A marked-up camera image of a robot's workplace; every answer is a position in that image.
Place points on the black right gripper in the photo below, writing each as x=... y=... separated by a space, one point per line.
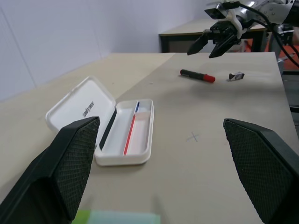
x=225 y=29

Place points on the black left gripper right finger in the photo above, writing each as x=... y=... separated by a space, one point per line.
x=264 y=172

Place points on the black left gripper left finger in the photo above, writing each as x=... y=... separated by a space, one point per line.
x=46 y=177

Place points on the white plastic pencil case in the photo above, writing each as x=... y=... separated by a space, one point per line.
x=77 y=105

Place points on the red pencil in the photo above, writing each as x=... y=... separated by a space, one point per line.
x=130 y=134

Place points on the black marker with red cap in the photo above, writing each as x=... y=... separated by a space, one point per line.
x=194 y=74

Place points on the white eraser in black sleeve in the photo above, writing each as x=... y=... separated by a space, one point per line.
x=237 y=76

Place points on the black flat strip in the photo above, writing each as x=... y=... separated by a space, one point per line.
x=108 y=129

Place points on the orange object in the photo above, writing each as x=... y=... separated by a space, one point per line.
x=289 y=49

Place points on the blue pen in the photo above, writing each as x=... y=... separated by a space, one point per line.
x=137 y=107

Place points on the beige table with black frame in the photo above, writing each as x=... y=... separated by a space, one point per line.
x=182 y=30

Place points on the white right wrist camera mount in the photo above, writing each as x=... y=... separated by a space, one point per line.
x=233 y=17

